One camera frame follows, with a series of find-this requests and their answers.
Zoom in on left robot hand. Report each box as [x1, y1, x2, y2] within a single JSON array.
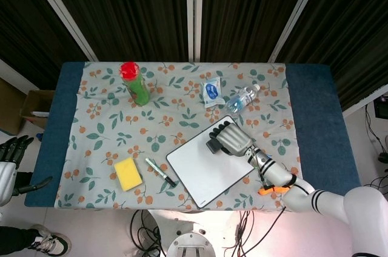
[[0, 136, 53, 207]]

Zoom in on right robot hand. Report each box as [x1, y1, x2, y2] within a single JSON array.
[[206, 121, 256, 158]]

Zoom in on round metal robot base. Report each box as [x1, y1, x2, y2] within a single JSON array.
[[167, 233, 216, 257]]

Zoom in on black whiteboard marker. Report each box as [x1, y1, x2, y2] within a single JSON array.
[[144, 157, 176, 187]]

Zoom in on clear plastic water bottle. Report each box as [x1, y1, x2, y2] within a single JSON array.
[[225, 83, 261, 114]]

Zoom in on blue table cover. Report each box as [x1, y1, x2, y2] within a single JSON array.
[[24, 62, 364, 211]]

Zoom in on white blue wet wipes pack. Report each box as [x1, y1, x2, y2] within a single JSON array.
[[201, 76, 227, 109]]

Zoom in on brown cardboard box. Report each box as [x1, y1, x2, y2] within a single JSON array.
[[0, 76, 55, 135]]

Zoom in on orange rubber chicken toy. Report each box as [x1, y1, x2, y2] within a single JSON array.
[[258, 186, 291, 196]]

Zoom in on floral tablecloth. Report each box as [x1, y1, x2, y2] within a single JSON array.
[[55, 62, 308, 211]]

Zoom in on black white sneaker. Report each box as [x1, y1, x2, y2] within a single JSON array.
[[27, 224, 72, 256]]

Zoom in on yellow sponge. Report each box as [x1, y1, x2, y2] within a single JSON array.
[[113, 156, 144, 192]]

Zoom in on green can red lid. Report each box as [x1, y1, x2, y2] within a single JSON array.
[[119, 61, 152, 107]]

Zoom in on white dry-erase board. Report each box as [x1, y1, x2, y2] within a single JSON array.
[[166, 115, 266, 210]]

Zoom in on red black wires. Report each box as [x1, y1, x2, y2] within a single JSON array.
[[222, 210, 255, 257]]

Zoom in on black cable bundle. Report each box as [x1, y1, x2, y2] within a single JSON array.
[[130, 209, 168, 257]]

